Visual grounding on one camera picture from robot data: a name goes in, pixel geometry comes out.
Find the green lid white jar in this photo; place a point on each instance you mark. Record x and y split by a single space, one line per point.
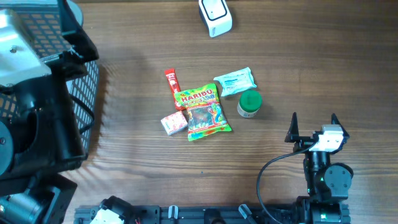
249 103

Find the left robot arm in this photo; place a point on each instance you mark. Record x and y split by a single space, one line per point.
43 139

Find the pink white small box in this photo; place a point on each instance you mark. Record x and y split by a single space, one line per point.
174 123

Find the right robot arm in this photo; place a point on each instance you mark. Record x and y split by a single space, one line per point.
327 183

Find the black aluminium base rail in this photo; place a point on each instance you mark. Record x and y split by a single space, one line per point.
282 213

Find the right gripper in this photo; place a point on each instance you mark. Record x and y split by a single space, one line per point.
303 142

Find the light blue tissue pack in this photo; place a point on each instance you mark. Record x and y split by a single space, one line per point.
236 82

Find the grey plastic mesh basket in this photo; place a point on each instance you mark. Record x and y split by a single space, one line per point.
43 20

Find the Haribo gummy candy bag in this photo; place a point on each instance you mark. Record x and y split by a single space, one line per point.
205 114

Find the white barcode scanner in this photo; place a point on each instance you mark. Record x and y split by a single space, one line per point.
216 16

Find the red Nescafe coffee stick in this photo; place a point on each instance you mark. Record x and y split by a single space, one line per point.
174 86

